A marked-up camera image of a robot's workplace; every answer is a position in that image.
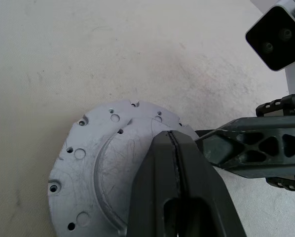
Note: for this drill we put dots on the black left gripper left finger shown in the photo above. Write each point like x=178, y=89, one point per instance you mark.
x=152, y=177

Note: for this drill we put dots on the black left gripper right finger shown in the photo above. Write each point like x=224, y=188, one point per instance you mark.
x=199, y=177

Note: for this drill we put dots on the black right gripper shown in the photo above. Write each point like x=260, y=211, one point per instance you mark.
x=273, y=108

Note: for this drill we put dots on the grey round hinged motor lid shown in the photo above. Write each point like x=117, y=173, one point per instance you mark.
x=88, y=172

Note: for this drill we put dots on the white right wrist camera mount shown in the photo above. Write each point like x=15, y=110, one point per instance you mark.
x=268, y=39

